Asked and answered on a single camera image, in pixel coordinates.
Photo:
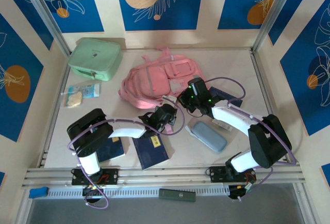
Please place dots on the white item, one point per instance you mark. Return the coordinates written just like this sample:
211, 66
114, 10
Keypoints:
190, 130

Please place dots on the small white box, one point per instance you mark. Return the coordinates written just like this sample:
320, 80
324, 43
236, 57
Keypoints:
224, 126

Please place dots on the dark blue book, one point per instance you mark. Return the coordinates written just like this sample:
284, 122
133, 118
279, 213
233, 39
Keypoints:
238, 103
150, 154
111, 151

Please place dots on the grey-blue pencil case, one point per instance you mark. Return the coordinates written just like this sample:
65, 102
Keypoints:
210, 136

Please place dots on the pink backpack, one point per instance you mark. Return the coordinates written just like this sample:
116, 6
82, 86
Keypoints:
152, 79

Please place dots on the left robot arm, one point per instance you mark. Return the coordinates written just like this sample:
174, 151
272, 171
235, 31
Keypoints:
126, 129

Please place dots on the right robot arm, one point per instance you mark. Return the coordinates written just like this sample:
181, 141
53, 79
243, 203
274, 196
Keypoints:
232, 120

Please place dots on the clear plastic supplies bag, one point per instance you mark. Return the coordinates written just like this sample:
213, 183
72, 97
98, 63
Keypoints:
74, 97

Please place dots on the mint green zip case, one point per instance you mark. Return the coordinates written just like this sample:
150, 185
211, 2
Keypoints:
90, 56

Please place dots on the dark green flat device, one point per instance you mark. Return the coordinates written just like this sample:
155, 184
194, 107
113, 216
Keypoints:
178, 195

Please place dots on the blue foam block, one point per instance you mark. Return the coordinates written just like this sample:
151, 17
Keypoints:
38, 192

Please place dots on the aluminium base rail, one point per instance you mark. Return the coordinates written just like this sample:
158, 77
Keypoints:
165, 176

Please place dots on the aluminium table edge rail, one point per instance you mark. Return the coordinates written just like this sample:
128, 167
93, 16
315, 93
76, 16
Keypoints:
49, 131
263, 79

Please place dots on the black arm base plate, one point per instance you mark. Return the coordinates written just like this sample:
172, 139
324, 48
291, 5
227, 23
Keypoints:
216, 174
111, 176

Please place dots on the aluminium frame post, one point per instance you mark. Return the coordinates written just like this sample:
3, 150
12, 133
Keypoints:
46, 15
274, 15

